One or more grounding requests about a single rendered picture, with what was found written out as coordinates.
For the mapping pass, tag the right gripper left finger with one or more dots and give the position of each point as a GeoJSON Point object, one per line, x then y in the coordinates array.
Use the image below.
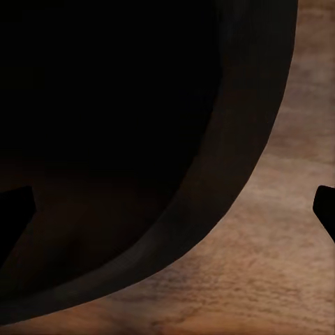
{"type": "Point", "coordinates": [17, 206]}

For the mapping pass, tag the cauldron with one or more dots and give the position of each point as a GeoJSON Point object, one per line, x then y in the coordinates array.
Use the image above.
{"type": "Point", "coordinates": [136, 123]}

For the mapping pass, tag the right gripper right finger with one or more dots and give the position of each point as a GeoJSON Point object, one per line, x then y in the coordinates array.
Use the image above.
{"type": "Point", "coordinates": [324, 208]}

